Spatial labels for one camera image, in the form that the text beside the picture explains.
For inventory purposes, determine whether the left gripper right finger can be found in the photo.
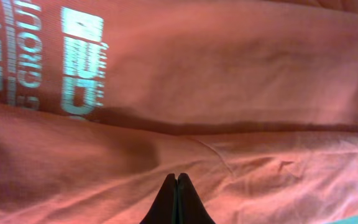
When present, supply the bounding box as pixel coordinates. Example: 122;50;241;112
177;173;215;224

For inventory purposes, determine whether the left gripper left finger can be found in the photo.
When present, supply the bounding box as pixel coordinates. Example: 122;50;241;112
140;174;177;224

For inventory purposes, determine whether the red printed t-shirt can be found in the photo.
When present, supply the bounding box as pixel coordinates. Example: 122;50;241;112
0;1;358;223

